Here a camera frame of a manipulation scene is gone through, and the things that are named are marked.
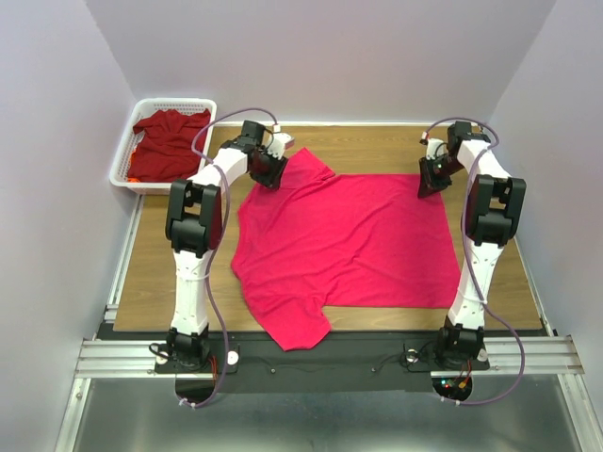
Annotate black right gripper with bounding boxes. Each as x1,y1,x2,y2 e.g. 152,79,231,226
416,154,464,199

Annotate pink t-shirt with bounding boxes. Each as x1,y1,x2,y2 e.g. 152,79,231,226
232,149,460,351

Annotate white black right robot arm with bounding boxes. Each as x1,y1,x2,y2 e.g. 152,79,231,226
417,117,527,367

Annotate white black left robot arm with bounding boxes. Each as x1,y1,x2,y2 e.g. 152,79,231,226
150,121,293,373

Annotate dark red t-shirt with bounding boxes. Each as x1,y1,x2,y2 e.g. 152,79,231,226
133,109,211,183

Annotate orange garment in basket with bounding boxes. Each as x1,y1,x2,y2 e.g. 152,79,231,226
126,147,140,183

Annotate white plastic basket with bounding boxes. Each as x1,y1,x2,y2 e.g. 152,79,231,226
109,98,217,195

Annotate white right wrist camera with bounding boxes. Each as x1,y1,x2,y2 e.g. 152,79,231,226
419,132,446,160

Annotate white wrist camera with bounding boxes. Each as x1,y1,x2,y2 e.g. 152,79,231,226
419,132,446,160
266,132,295,160

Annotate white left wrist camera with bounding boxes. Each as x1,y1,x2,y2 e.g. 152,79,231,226
266,132,295,160

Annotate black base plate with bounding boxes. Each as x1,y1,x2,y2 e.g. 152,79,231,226
76,331,461,400

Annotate aluminium mounting rail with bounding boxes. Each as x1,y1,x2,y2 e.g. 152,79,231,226
75,333,584,379

